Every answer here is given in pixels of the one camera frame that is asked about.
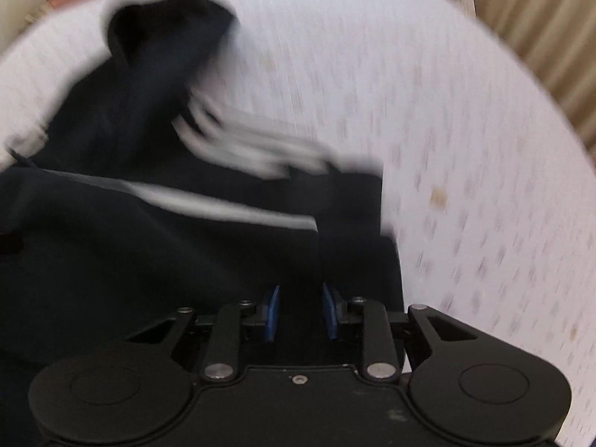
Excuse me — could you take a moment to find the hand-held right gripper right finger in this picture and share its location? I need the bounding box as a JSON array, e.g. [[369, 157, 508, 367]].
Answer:
[[322, 282, 478, 381]]

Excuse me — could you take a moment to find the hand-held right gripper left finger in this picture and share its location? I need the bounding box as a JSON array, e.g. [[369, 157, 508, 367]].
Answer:
[[126, 285, 281, 381]]

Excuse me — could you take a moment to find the dark navy garment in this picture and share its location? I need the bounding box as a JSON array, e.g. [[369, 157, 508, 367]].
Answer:
[[0, 0, 406, 447]]

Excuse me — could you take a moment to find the floral quilted bedspread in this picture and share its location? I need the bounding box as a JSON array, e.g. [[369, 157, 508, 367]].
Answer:
[[0, 0, 596, 447]]

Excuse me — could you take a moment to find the beige pleated curtain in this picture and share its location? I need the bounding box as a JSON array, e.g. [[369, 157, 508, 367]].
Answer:
[[472, 0, 596, 119]]

